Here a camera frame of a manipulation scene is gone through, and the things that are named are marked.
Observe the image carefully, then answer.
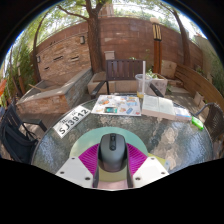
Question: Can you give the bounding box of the small white booklet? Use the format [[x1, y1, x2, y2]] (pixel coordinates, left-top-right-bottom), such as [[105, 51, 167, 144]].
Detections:
[[173, 106, 193, 122]]

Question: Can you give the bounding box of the dark wooden slat chair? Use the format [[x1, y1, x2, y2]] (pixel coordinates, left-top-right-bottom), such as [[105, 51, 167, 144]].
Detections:
[[89, 59, 164, 99]]

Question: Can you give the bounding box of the black folding chair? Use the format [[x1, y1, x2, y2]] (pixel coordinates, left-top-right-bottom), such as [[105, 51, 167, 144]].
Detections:
[[0, 103, 48, 164]]

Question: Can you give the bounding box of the colourful picture sheet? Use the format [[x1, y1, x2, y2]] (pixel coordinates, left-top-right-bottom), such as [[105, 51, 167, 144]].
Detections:
[[91, 94, 143, 117]]

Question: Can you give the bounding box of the white license plate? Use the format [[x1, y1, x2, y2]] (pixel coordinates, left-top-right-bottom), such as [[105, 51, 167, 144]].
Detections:
[[53, 104, 92, 139]]

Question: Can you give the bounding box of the grey computer mouse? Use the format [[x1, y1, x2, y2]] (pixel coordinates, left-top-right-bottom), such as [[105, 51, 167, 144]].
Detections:
[[97, 133, 128, 173]]

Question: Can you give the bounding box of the grey wall box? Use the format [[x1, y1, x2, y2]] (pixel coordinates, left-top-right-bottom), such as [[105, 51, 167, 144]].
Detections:
[[104, 50, 116, 61]]

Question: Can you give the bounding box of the open white book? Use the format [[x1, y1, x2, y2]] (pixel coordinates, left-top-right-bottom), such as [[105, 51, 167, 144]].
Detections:
[[141, 94, 177, 121]]

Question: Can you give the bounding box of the low stone seat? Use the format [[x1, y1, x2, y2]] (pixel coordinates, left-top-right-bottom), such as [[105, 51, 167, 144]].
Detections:
[[87, 71, 139, 94]]

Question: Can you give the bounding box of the stone planter with plant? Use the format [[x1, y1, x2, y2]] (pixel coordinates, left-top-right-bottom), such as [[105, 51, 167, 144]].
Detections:
[[146, 68, 169, 96]]

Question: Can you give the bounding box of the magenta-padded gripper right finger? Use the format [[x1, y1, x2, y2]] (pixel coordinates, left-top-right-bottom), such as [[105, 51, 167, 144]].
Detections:
[[125, 143, 170, 189]]

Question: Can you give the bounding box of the slim tree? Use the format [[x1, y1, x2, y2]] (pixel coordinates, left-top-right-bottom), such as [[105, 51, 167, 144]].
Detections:
[[159, 1, 191, 66]]

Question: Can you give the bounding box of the small green box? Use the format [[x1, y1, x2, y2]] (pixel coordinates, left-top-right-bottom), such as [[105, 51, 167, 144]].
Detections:
[[190, 116, 205, 131]]

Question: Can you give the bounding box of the raised stone bed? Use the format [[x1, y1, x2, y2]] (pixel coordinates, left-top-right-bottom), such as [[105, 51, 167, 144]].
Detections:
[[16, 66, 94, 116]]

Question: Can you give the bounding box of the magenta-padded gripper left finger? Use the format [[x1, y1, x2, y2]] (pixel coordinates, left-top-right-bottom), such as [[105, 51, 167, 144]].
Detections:
[[55, 143, 101, 189]]

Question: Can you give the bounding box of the curved wooden bench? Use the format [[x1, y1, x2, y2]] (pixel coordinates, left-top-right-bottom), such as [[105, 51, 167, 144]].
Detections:
[[174, 63, 224, 113]]

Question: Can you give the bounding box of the clear plastic cup with straw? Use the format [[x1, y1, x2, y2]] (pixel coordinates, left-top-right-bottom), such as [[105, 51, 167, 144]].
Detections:
[[134, 60, 154, 99]]

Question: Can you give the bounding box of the beige stone block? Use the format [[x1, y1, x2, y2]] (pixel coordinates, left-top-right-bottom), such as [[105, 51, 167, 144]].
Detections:
[[161, 59, 178, 79]]

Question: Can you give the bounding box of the thick tree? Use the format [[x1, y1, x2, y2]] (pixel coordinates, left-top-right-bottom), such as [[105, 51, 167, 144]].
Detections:
[[56, 0, 114, 74]]

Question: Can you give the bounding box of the wooden lamp post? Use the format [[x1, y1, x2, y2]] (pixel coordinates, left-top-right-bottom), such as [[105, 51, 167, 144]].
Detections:
[[149, 17, 163, 75]]

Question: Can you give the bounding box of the thin leaning tree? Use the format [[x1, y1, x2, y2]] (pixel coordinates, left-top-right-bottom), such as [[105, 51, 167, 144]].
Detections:
[[31, 13, 51, 83]]

